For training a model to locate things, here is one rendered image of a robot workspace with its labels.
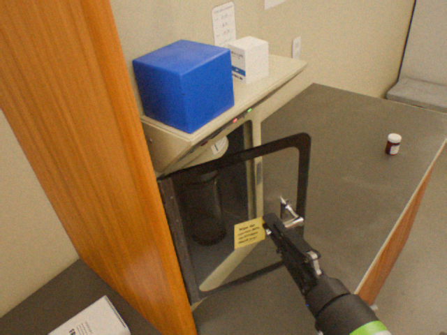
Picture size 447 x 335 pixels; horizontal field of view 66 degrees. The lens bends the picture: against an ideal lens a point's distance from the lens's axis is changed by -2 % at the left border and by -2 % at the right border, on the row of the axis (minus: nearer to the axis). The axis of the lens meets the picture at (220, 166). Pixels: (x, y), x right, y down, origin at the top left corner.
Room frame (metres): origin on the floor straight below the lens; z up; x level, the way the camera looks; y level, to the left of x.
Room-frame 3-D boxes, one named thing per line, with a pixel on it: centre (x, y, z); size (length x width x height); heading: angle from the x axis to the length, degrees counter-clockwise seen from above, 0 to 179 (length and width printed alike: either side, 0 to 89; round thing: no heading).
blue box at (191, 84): (0.48, 0.04, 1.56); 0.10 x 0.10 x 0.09; 45
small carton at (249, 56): (0.59, -0.07, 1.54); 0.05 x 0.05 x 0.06; 31
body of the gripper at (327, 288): (0.35, -0.15, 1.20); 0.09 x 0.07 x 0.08; 19
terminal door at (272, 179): (0.53, -0.04, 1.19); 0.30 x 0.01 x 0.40; 108
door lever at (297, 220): (0.52, -0.12, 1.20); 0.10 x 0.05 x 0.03; 108
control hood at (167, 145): (0.55, -0.03, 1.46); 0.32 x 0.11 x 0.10; 135
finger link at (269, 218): (0.50, -0.10, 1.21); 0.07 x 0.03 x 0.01; 19
